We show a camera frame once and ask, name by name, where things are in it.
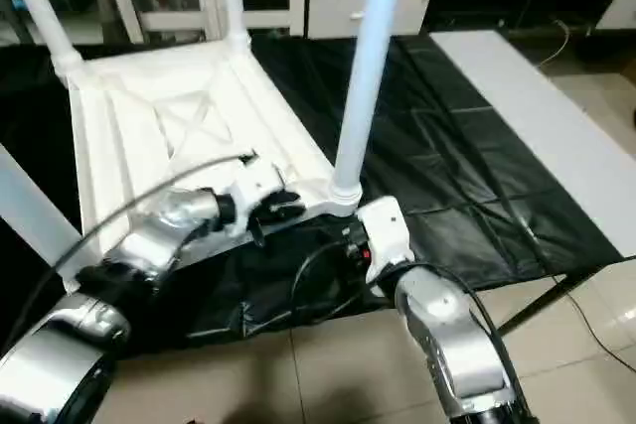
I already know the black mat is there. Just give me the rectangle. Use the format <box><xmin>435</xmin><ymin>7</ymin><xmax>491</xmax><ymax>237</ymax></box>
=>
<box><xmin>0</xmin><ymin>33</ymin><xmax>623</xmax><ymax>348</ymax></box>

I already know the white drawer unit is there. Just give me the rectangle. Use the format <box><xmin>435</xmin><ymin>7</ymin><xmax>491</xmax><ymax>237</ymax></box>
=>
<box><xmin>305</xmin><ymin>0</ymin><xmax>434</xmax><ymax>41</ymax></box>

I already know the white flat board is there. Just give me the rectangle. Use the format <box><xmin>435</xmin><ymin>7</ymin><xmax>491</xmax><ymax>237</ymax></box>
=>
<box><xmin>428</xmin><ymin>29</ymin><xmax>636</xmax><ymax>258</ymax></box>

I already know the white low cabinet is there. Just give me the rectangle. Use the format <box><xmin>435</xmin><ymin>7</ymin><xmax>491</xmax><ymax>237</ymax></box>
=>
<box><xmin>594</xmin><ymin>0</ymin><xmax>636</xmax><ymax>34</ymax></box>

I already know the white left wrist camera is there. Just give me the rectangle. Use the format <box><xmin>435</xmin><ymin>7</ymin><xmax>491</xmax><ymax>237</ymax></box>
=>
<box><xmin>223</xmin><ymin>157</ymin><xmax>290</xmax><ymax>237</ymax></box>

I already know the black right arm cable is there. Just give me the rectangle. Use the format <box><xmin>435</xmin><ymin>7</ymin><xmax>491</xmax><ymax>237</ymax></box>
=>
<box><xmin>288</xmin><ymin>235</ymin><xmax>500</xmax><ymax>348</ymax></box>

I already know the black metal table frame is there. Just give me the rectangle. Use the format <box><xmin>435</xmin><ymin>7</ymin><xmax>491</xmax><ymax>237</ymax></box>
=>
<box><xmin>495</xmin><ymin>254</ymin><xmax>636</xmax><ymax>340</ymax></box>

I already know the black floor cable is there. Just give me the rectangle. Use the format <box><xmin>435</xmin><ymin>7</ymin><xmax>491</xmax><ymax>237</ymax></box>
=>
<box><xmin>572</xmin><ymin>297</ymin><xmax>636</xmax><ymax>348</ymax></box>

